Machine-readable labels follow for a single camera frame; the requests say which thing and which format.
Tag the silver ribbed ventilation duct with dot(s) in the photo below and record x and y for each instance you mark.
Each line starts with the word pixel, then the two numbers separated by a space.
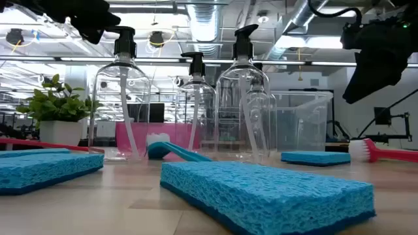
pixel 204 26

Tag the clear plastic pump bottle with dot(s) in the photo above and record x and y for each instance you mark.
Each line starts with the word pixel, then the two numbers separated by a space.
pixel 271 124
pixel 197 65
pixel 125 42
pixel 243 45

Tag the green plant in white pot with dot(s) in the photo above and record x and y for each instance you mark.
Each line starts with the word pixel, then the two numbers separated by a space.
pixel 60 130

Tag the black background computer monitor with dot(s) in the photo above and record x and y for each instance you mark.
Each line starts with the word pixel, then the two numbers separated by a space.
pixel 156 112

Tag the black aluminium table frame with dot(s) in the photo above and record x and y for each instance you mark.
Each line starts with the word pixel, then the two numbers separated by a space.
pixel 336 148

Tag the red dish brush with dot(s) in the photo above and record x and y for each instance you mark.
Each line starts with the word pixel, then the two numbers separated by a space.
pixel 385 155
pixel 32 143

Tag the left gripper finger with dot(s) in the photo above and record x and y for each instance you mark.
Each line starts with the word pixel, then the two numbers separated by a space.
pixel 93 26

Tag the blue cellulose sponge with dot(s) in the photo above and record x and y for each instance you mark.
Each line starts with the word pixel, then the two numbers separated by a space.
pixel 261 196
pixel 32 152
pixel 49 169
pixel 313 156

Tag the black monitor on arm mount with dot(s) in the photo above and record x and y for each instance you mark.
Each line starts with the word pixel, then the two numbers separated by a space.
pixel 382 115

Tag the clear plastic bin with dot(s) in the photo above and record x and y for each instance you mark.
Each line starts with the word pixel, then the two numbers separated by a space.
pixel 303 124

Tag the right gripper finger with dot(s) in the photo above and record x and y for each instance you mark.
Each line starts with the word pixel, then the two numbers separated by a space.
pixel 369 75

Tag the pink plastic tray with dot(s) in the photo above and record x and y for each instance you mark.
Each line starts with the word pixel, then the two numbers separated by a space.
pixel 163 128

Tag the background black robot arm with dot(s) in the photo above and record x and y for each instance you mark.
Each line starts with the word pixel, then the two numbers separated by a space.
pixel 339 134

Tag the teal dish brush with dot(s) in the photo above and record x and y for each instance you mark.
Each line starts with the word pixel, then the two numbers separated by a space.
pixel 160 150

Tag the silver slanted ventilation duct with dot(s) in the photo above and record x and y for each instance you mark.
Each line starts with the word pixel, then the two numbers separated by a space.
pixel 294 23

